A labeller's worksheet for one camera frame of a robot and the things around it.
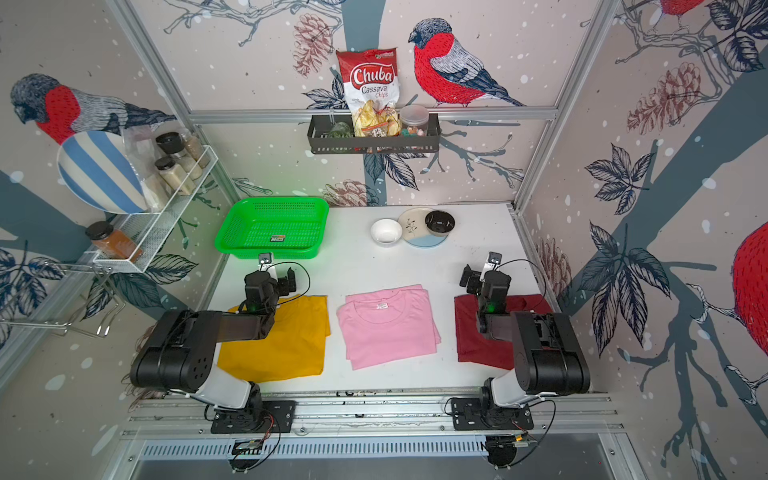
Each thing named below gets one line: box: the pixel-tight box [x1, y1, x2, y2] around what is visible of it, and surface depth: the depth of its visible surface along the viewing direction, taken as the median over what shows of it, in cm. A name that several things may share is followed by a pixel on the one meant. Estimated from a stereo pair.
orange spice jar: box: [85, 220, 144, 262], surface depth 64 cm
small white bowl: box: [370, 218, 403, 247], surface depth 113 cm
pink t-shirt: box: [337, 284, 441, 370], surface depth 90 cm
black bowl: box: [425, 210, 456, 237], surface depth 112 cm
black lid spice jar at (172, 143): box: [155, 132, 203, 181], surface depth 81 cm
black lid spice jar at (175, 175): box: [154, 156, 196, 196], surface depth 79 cm
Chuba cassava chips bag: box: [336, 47, 402, 138], surface depth 84 cm
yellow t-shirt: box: [217, 295, 331, 383], surface depth 87 cm
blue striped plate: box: [57, 130, 148, 215], surface depth 68 cm
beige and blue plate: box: [398, 207, 448, 247], surface depth 113 cm
